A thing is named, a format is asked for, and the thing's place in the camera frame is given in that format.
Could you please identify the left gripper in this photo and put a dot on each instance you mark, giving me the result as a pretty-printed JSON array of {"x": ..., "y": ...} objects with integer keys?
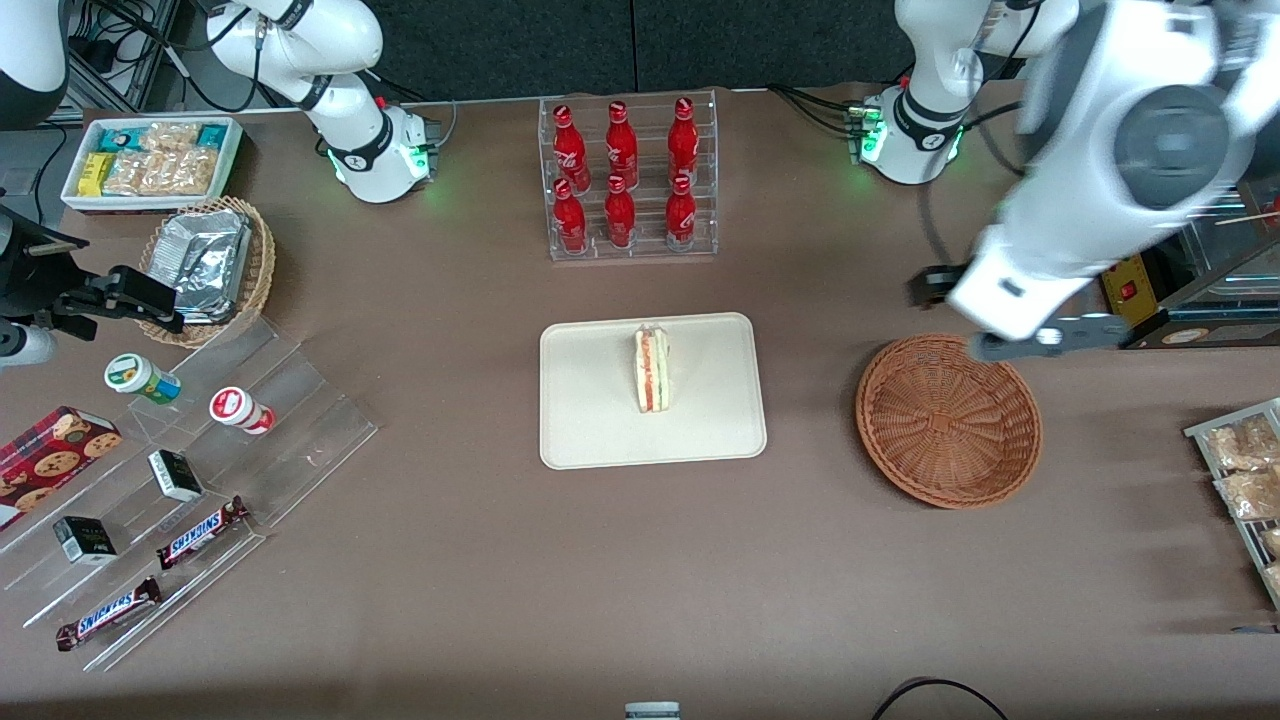
[{"x": 930, "y": 285}]

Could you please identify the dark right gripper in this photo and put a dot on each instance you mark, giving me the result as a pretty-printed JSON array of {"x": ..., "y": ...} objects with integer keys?
[{"x": 28, "y": 268}]

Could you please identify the triangle sandwich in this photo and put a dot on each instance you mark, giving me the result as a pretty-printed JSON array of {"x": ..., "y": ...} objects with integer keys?
[{"x": 652, "y": 370}]

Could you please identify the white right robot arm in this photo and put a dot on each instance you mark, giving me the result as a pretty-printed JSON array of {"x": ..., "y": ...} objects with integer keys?
[{"x": 350, "y": 110}]

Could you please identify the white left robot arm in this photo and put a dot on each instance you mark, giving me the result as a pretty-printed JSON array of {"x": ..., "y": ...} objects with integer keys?
[{"x": 1100, "y": 120}]

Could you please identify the small tan wicker basket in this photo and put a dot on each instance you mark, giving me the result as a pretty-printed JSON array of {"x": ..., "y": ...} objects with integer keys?
[{"x": 262, "y": 270}]

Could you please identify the large brown wicker basket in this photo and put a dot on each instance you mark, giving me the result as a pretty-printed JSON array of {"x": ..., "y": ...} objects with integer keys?
[{"x": 940, "y": 420}]

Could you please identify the cream plastic tray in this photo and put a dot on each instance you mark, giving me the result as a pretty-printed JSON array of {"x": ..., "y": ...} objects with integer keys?
[{"x": 600, "y": 400}]

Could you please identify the grey metal rack tray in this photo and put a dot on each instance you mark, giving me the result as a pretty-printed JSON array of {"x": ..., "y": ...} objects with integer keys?
[{"x": 1245, "y": 540}]

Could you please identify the silver foil pack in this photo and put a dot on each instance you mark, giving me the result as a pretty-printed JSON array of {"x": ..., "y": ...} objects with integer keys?
[{"x": 200, "y": 260}]

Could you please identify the green lid drink cup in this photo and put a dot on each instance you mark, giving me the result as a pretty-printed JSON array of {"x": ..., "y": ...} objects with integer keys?
[{"x": 135, "y": 375}]

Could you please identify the white snack bin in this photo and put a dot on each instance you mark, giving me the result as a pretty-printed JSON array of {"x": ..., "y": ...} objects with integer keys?
[{"x": 150, "y": 205}]

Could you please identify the clear cracker bag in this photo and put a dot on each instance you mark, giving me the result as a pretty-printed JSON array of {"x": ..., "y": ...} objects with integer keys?
[
  {"x": 135, "y": 172},
  {"x": 190, "y": 172},
  {"x": 170, "y": 137}
]

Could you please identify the yellow snack pack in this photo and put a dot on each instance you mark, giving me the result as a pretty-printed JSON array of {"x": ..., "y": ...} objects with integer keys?
[{"x": 95, "y": 175}]

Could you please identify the red lid drink cup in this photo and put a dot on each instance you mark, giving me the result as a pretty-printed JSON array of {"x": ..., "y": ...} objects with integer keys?
[{"x": 235, "y": 408}]

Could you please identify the teal snack pack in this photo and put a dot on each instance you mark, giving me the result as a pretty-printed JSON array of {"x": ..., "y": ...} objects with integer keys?
[
  {"x": 118, "y": 140},
  {"x": 213, "y": 135}
]

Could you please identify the small black box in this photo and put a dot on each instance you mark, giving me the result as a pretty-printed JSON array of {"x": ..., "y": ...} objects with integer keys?
[
  {"x": 85, "y": 540},
  {"x": 175, "y": 475}
]

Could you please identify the red cookie box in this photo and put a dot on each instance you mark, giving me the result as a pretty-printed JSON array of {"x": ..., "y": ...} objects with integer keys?
[{"x": 50, "y": 460}]

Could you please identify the yellow box small red button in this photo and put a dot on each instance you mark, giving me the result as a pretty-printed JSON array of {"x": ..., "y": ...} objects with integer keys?
[{"x": 1130, "y": 300}]

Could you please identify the clear acrylic stepped stand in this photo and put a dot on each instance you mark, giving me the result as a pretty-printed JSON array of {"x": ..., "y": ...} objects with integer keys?
[{"x": 300, "y": 420}]

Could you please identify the Snickers chocolate bar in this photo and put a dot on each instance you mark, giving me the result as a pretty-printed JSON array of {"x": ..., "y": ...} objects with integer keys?
[
  {"x": 108, "y": 613},
  {"x": 200, "y": 533}
]

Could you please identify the red cola bottle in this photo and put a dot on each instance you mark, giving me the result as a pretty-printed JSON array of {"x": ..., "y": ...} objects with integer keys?
[
  {"x": 681, "y": 220},
  {"x": 620, "y": 220},
  {"x": 622, "y": 145},
  {"x": 570, "y": 150},
  {"x": 570, "y": 225},
  {"x": 683, "y": 140}
]

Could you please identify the clear acrylic bottle rack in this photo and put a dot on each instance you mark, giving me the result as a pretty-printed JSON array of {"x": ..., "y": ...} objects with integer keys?
[{"x": 652, "y": 130}]

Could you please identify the clear bag of snacks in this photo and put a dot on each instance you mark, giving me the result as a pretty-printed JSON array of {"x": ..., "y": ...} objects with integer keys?
[
  {"x": 1255, "y": 495},
  {"x": 1245, "y": 445},
  {"x": 1272, "y": 542},
  {"x": 1274, "y": 580}
]

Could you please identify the small grey object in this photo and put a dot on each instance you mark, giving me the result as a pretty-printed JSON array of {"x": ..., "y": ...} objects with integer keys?
[{"x": 652, "y": 712}]

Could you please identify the aluminium frame profile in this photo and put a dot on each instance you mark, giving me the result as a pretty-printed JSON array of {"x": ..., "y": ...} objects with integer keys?
[{"x": 140, "y": 50}]

